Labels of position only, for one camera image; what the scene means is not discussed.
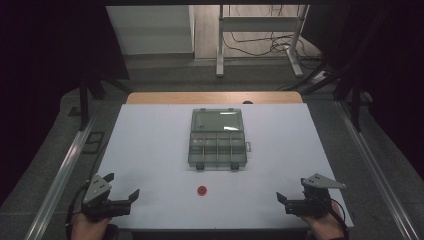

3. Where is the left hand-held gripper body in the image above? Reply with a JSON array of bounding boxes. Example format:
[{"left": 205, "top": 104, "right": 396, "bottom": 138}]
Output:
[{"left": 80, "top": 173, "right": 132, "bottom": 223}]

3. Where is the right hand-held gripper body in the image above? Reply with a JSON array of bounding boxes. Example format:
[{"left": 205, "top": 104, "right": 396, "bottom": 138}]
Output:
[{"left": 285, "top": 172, "right": 347, "bottom": 220}]

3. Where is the clear plastic compartment box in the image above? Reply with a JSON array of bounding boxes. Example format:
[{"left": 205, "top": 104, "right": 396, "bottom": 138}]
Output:
[{"left": 187, "top": 107, "right": 253, "bottom": 172}]

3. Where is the person's right hand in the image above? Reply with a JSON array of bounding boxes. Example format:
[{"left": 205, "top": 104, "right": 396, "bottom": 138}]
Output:
[{"left": 299, "top": 201, "right": 347, "bottom": 240}]

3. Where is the person's left hand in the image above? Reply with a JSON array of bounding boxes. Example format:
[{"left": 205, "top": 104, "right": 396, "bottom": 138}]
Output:
[{"left": 69, "top": 211, "right": 112, "bottom": 240}]

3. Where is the dark floor socket plate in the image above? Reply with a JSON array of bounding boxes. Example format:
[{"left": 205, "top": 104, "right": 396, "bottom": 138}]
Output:
[{"left": 81, "top": 131, "right": 106, "bottom": 155}]

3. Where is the white table board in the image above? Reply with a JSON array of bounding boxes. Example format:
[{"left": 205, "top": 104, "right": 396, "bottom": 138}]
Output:
[{"left": 94, "top": 102, "right": 354, "bottom": 232}]

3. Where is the black metal stand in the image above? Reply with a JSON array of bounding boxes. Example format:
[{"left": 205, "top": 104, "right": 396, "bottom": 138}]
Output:
[
  {"left": 77, "top": 68, "right": 134, "bottom": 132},
  {"left": 276, "top": 58, "right": 366, "bottom": 133}
]

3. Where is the wooden table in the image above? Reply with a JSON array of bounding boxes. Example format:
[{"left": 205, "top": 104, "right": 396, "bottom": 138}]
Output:
[{"left": 125, "top": 91, "right": 304, "bottom": 105}]

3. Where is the white cabinet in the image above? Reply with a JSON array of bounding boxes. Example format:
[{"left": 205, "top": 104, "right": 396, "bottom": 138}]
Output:
[{"left": 105, "top": 4, "right": 196, "bottom": 56}]

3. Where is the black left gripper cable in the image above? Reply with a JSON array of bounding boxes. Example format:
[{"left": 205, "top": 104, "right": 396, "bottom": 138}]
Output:
[{"left": 65, "top": 181, "right": 92, "bottom": 240}]

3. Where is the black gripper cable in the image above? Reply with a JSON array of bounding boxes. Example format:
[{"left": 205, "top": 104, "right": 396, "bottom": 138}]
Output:
[
  {"left": 65, "top": 181, "right": 92, "bottom": 240},
  {"left": 328, "top": 197, "right": 350, "bottom": 240}
]

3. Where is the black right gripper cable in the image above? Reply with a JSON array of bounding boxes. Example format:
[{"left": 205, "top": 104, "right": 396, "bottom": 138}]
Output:
[{"left": 328, "top": 197, "right": 350, "bottom": 240}]

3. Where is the aluminium rail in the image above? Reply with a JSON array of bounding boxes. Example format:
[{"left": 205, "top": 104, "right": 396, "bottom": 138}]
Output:
[
  {"left": 23, "top": 111, "right": 98, "bottom": 240},
  {"left": 334, "top": 99, "right": 424, "bottom": 240}
]

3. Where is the tangle of black floor cables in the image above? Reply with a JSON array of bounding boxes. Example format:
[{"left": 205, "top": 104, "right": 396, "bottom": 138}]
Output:
[{"left": 222, "top": 4, "right": 324, "bottom": 63}]

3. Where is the white desk frame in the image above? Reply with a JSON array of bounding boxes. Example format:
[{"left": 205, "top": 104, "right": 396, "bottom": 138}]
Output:
[{"left": 215, "top": 4, "right": 311, "bottom": 79}]

